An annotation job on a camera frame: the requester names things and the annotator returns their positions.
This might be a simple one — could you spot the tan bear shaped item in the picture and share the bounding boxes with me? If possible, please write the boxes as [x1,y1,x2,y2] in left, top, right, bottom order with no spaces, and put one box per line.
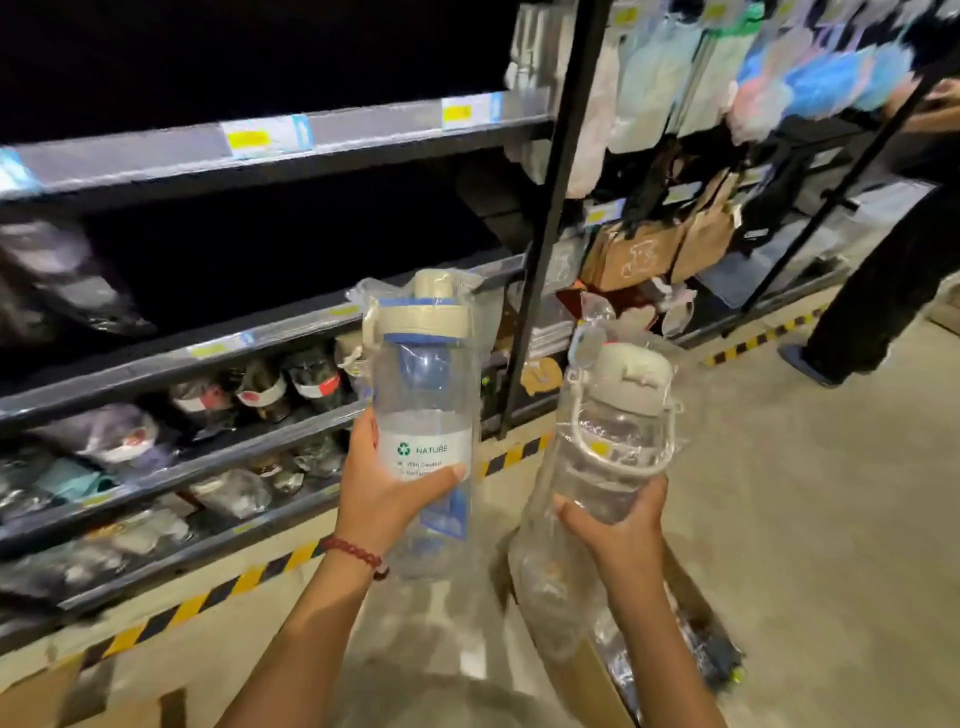
[519,354,565,399]

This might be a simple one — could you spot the yellow white price label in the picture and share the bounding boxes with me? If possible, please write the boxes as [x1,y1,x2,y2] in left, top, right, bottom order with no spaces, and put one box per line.
[219,113,316,160]
[440,91,505,132]
[0,146,40,198]

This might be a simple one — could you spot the person's left hand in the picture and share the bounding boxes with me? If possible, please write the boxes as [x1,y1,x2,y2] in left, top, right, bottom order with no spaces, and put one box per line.
[333,408,468,560]

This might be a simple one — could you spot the clear bottle white handle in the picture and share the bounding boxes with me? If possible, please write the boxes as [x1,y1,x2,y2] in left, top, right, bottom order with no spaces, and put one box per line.
[508,292,703,661]

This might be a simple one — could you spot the white oval mirror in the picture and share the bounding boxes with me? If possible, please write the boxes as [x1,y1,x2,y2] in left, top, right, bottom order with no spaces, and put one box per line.
[659,284,699,339]

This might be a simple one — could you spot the grey flat pack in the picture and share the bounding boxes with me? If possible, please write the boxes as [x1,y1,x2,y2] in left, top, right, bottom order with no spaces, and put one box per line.
[697,213,853,310]

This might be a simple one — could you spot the person's right hand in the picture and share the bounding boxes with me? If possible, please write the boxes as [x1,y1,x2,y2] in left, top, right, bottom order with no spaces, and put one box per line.
[553,473,670,603]

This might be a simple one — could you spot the stack of clear plastic packs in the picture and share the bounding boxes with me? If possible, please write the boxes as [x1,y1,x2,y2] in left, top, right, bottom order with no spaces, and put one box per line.
[524,318,577,363]

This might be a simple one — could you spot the black metal store shelving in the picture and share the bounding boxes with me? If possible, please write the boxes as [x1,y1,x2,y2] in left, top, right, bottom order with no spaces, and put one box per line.
[0,0,960,661]

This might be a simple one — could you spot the brown tote bag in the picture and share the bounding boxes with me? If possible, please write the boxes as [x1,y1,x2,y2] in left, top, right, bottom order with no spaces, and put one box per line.
[669,168,742,286]
[579,219,685,295]

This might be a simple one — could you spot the blue pink fluffy sponges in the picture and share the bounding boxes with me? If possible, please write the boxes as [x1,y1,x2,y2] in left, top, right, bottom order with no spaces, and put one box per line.
[727,37,918,148]

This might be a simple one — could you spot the person's light grey trousers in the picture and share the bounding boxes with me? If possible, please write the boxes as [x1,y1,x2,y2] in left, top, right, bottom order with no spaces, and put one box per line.
[329,659,541,728]

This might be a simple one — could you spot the red bead bracelet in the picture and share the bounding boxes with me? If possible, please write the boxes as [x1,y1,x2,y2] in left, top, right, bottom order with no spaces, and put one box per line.
[318,533,390,583]

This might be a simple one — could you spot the person's right forearm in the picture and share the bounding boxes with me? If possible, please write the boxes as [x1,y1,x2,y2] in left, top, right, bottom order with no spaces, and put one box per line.
[603,577,729,728]

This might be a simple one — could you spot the person's left forearm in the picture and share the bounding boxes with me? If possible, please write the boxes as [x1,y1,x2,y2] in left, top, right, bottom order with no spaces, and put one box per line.
[217,554,384,728]

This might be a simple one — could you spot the white hanging cloth packs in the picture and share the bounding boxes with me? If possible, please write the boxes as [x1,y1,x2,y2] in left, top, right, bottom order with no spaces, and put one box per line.
[503,0,628,200]

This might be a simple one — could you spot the row of hanging pastel pouches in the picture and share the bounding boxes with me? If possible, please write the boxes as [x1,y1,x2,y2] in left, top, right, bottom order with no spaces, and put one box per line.
[607,0,766,159]

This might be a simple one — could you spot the brown cardboard box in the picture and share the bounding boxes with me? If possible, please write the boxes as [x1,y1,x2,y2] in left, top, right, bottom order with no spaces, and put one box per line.
[491,524,748,728]
[0,656,189,728]

